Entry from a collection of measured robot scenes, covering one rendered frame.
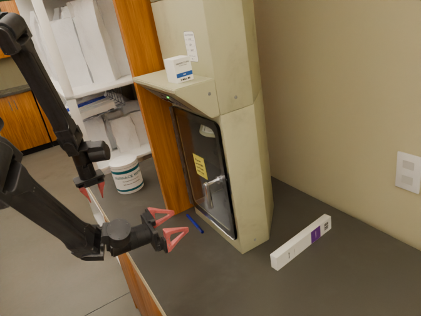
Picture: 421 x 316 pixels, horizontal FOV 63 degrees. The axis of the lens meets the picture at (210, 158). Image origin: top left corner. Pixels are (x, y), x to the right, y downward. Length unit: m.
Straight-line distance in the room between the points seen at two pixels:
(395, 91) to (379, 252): 0.47
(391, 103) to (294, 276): 0.56
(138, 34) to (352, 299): 0.99
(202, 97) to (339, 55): 0.47
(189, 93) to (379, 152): 0.61
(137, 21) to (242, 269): 0.84
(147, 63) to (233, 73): 0.38
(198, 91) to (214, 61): 0.08
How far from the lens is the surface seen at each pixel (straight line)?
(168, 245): 0.93
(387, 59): 1.06
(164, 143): 1.26
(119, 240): 0.86
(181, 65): 0.89
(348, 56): 1.13
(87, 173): 1.27
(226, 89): 0.90
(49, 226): 0.81
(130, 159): 1.62
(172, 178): 1.32
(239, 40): 0.92
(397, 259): 1.14
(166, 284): 1.10
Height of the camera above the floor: 1.68
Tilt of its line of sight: 24 degrees down
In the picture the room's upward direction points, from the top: 10 degrees counter-clockwise
